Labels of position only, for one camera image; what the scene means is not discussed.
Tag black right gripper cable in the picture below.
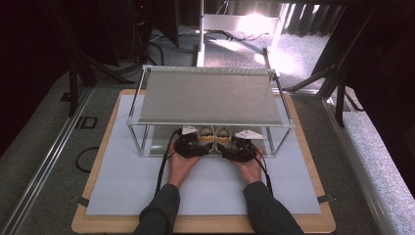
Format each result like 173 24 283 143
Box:
250 148 275 198

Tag light blue table mat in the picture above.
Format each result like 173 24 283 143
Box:
85 94 323 216

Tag black tripod stand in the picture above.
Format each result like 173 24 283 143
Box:
38 0 135 118
283 0 376 128

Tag person's right hand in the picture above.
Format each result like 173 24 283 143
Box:
233 146 265 187

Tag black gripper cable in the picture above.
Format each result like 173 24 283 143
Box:
250 148 275 198
154 128 182 198

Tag white metal stand frame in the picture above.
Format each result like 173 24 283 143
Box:
195 0 291 70

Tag black floor cables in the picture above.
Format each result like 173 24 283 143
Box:
206 28 264 43

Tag person's left hand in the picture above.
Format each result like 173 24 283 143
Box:
167 148 202 189

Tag dark pleated curtain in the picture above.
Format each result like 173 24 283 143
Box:
282 3 345 37

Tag black floor socket frame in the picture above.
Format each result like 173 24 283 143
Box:
74 116 99 130

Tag aluminium floor rail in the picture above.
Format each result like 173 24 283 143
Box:
320 97 394 235
0 87 95 235

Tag black cable loop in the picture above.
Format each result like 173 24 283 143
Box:
74 146 101 173

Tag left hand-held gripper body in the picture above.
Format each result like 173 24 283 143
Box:
174 124 212 161

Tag black strap clip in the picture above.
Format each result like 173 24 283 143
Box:
316 193 337 205
69 195 90 209

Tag dark equipment cabinet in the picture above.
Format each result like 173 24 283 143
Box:
129 0 181 65

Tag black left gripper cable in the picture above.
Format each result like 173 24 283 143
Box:
154 128 182 198

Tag metal two-tier shoe rack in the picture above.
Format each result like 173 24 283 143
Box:
125 64 296 159

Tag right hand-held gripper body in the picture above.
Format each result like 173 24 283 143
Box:
222 128 266 164

